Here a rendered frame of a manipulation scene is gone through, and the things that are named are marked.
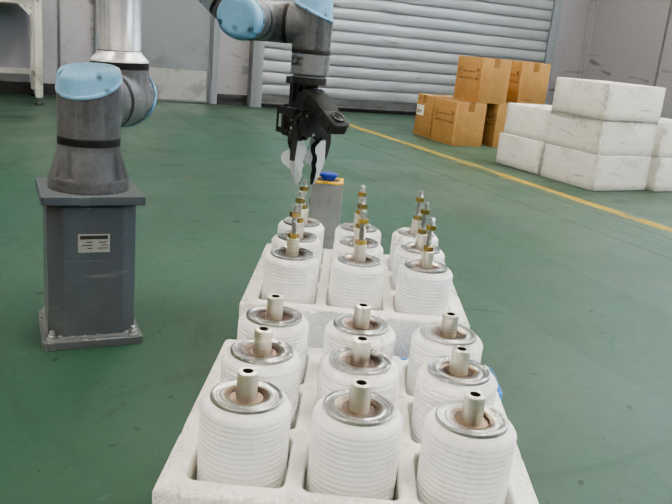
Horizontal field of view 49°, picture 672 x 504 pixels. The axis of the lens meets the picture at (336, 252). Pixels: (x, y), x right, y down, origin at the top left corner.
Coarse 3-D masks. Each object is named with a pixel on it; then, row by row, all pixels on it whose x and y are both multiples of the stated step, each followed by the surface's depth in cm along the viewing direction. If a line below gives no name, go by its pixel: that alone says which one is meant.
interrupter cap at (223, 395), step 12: (216, 384) 79; (228, 384) 79; (264, 384) 80; (216, 396) 76; (228, 396) 77; (264, 396) 78; (276, 396) 78; (228, 408) 74; (240, 408) 74; (252, 408) 75; (264, 408) 75
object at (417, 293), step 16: (400, 272) 128; (416, 272) 126; (448, 272) 128; (400, 288) 129; (416, 288) 126; (432, 288) 126; (448, 288) 128; (400, 304) 129; (416, 304) 127; (432, 304) 127; (448, 304) 130
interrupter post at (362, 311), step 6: (360, 306) 98; (366, 306) 99; (354, 312) 99; (360, 312) 98; (366, 312) 98; (354, 318) 99; (360, 318) 99; (366, 318) 99; (354, 324) 99; (360, 324) 99; (366, 324) 99
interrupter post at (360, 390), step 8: (352, 384) 76; (360, 384) 77; (368, 384) 76; (352, 392) 76; (360, 392) 76; (368, 392) 76; (352, 400) 76; (360, 400) 76; (368, 400) 76; (352, 408) 76; (360, 408) 76; (368, 408) 77
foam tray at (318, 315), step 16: (384, 256) 160; (256, 272) 141; (320, 272) 148; (256, 288) 132; (320, 288) 135; (384, 288) 139; (240, 304) 125; (256, 304) 125; (288, 304) 126; (304, 304) 127; (320, 304) 127; (384, 304) 130; (320, 320) 125; (384, 320) 125; (400, 320) 124; (416, 320) 124; (432, 320) 125; (464, 320) 126; (320, 336) 126; (400, 336) 125; (400, 352) 126
